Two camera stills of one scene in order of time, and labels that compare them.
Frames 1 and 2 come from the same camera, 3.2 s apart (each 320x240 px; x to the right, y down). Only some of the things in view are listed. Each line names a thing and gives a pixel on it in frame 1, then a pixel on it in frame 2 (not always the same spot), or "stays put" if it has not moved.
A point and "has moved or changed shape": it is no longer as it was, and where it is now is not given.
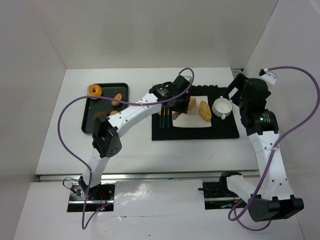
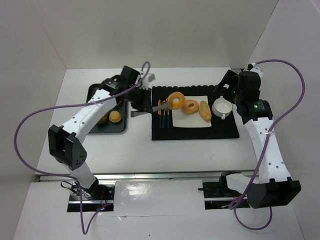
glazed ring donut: x=94 y=91 has moved or changed shape
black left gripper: x=178 y=105 → x=144 y=100
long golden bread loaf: x=205 y=111 stays put
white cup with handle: x=222 y=107 stays put
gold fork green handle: x=168 y=118 stays put
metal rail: x=143 y=176 stays put
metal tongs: x=174 y=115 has moved or changed shape
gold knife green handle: x=160 y=118 stays put
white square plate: x=192 y=118 stays put
